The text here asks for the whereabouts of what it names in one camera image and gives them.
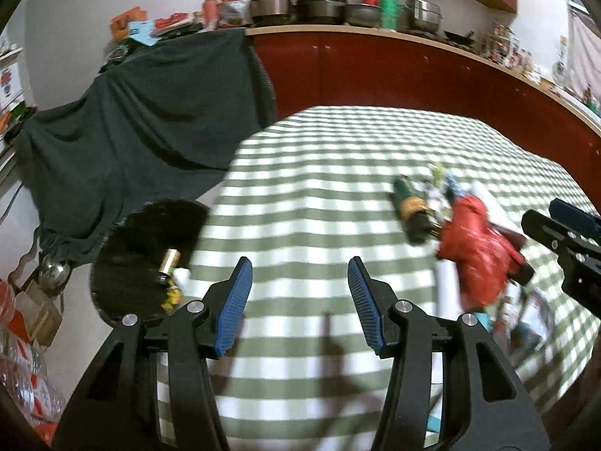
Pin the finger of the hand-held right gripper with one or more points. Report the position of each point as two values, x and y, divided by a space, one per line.
544 228
573 213

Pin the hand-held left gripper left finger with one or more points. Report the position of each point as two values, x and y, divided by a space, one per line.
232 305

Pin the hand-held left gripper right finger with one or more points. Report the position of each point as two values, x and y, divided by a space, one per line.
366 305

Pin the yellow wrapper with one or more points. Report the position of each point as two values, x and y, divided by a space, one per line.
172 298

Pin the red plastic wrapper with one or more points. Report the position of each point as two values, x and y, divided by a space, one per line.
479 253

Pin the gold battery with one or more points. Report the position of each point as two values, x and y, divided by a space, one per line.
169 263

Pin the dark green bottle yellow label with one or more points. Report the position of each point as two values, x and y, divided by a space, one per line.
413 206

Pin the black round bin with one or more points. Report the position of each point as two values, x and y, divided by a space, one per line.
141 230

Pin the teal wrapper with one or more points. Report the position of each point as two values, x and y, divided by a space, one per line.
523 338

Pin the green checkered tablecloth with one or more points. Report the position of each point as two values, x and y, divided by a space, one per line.
328 174

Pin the pale curtain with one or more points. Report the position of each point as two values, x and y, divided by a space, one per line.
584 42

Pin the row of spice jars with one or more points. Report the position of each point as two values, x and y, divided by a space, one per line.
504 47

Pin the metal ladle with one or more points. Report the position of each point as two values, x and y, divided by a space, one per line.
52 272

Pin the cardboard box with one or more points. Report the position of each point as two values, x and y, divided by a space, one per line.
42 314

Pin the dark green cloth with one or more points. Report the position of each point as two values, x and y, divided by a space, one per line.
141 117

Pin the black wok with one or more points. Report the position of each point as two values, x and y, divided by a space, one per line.
459 36

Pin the red kitchen cabinet counter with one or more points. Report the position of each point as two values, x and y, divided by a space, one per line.
375 70

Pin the steel stock pot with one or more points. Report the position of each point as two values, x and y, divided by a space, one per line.
425 15

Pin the green plastic bottle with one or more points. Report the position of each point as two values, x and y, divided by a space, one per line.
388 9

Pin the steel bowl pot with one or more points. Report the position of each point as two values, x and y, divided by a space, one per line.
361 15

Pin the light blue card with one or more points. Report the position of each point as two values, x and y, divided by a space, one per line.
143 34

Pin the red packet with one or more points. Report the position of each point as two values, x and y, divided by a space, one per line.
171 19

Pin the red white snack bag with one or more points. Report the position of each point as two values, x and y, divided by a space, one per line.
234 11

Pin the orange bottle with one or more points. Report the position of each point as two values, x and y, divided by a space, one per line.
210 11

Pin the black cooking pot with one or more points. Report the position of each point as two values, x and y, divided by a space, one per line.
321 9

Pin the orange packet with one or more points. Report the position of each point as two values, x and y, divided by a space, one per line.
126 22

